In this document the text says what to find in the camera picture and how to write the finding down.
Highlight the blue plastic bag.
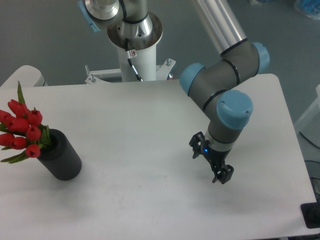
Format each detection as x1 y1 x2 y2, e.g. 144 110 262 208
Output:
294 0 320 20

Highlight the black device at table edge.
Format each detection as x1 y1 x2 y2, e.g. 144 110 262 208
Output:
300 202 320 229

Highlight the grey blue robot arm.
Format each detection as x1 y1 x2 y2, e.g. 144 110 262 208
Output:
78 0 270 184

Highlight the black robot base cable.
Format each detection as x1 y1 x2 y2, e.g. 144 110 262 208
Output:
124 37 145 83

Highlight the white rounded side table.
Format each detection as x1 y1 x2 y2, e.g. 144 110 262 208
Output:
0 65 48 89

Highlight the black ribbed cylindrical vase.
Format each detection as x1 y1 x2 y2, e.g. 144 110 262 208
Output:
37 129 82 181

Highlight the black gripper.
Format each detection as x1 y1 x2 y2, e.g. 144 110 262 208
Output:
189 131 234 184

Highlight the red tulip bouquet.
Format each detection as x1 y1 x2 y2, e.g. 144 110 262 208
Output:
0 82 54 164

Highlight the black cable at right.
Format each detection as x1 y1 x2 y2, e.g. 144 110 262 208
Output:
299 131 320 147

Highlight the white furniture at right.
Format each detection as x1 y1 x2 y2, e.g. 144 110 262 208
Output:
293 85 320 135

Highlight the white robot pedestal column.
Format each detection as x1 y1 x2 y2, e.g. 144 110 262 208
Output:
107 12 163 82

